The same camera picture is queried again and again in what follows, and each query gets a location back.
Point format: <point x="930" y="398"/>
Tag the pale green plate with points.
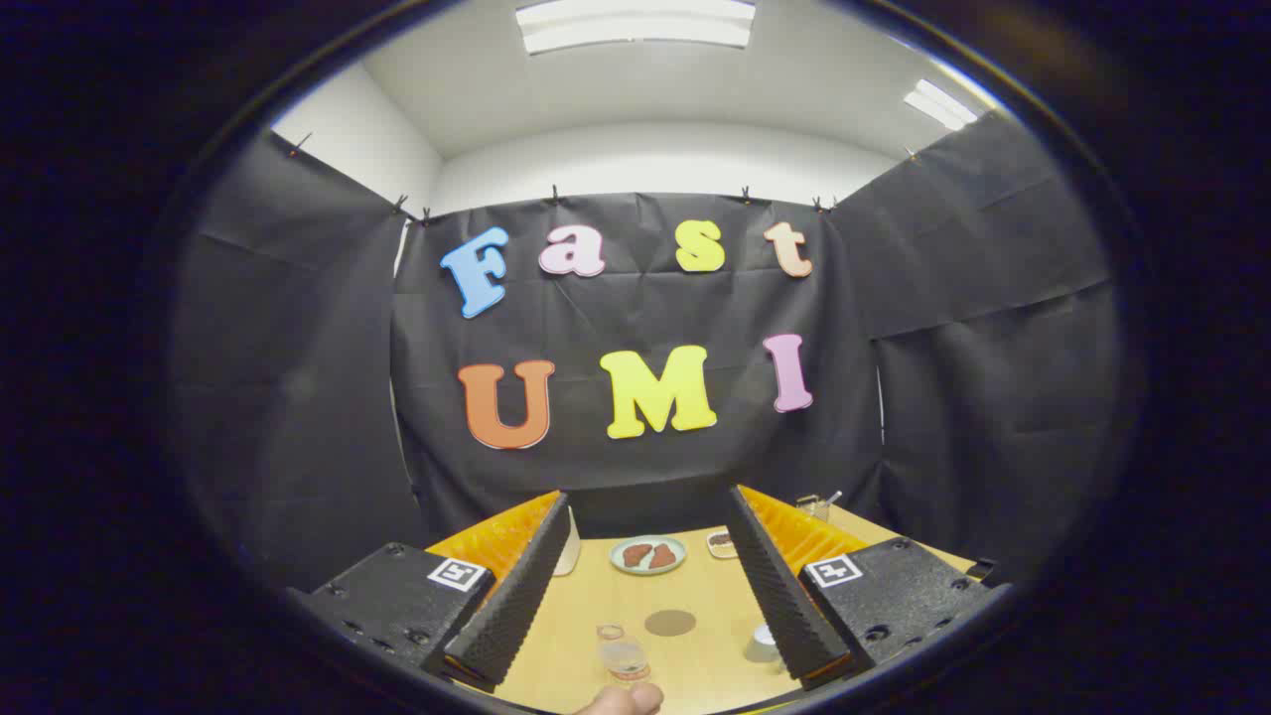
<point x="647" y="568"/>

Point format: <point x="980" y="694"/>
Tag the brown round coaster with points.
<point x="670" y="623"/>

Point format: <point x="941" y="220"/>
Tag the white toaster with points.
<point x="568" y="546"/>

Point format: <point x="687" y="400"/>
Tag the brown meat piece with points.
<point x="663" y="557"/>
<point x="636" y="554"/>

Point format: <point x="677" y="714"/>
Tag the large ceiling light panel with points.
<point x="635" y="25"/>

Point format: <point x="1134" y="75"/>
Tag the white divided grain dish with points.
<point x="722" y="543"/>

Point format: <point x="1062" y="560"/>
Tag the white cup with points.
<point x="762" y="645"/>

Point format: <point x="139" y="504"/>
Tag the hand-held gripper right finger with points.
<point x="779" y="596"/>

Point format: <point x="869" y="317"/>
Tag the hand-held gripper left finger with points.
<point x="516" y="596"/>

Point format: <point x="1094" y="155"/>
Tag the wooden table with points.
<point x="695" y="596"/>

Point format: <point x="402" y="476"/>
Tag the small ceiling light panel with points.
<point x="940" y="104"/>

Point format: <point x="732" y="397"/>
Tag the clear plastic juice bottle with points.
<point x="623" y="657"/>

